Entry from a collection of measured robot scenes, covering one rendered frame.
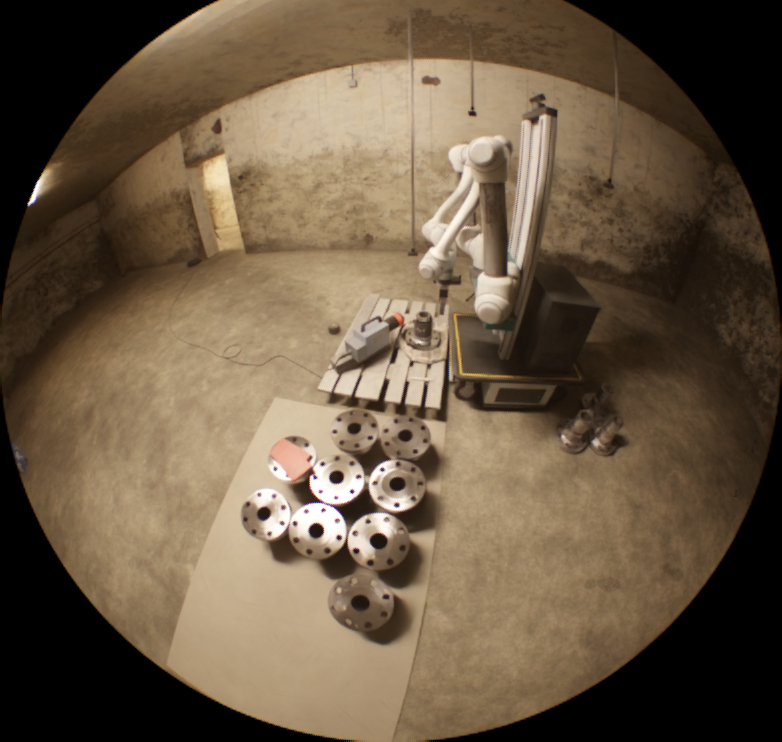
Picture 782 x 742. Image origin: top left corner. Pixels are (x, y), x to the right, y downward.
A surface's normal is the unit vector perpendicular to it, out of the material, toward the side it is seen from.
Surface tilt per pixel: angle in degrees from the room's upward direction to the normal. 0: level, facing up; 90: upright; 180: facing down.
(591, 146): 91
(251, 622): 0
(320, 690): 0
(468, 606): 0
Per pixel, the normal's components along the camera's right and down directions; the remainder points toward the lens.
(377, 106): -0.21, 0.65
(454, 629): -0.03, -0.75
